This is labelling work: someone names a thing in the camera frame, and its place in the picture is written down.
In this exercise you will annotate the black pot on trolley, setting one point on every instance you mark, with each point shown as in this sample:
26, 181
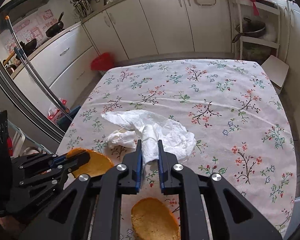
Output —
249, 28

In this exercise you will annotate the white storage trolley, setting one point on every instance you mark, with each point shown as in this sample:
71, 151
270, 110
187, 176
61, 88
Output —
262, 10

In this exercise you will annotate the black wok pan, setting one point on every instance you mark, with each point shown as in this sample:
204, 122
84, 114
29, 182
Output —
56, 28

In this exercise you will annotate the red lined waste basket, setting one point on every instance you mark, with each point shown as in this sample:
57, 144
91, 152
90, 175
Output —
104, 62

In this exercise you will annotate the white paper napkin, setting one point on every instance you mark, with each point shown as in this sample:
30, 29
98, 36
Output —
149, 127

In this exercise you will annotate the blue dustpan with broom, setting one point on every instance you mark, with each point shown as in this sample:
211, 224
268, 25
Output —
63, 123

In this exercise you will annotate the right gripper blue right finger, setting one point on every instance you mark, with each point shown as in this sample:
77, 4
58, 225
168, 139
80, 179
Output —
166, 161

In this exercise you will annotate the white kitchen cabinets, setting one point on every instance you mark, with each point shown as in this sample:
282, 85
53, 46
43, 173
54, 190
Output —
143, 30

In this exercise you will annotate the floral tablecloth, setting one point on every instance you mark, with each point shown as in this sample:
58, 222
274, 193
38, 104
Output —
230, 106

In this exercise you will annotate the person left hand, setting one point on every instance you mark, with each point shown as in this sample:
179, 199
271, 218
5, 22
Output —
11, 226

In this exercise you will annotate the orange peel piece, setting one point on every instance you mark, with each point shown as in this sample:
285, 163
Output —
151, 219
97, 165

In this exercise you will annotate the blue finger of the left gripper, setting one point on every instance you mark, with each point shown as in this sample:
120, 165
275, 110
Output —
71, 163

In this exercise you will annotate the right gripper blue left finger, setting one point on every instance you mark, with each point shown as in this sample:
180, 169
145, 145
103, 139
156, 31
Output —
131, 182

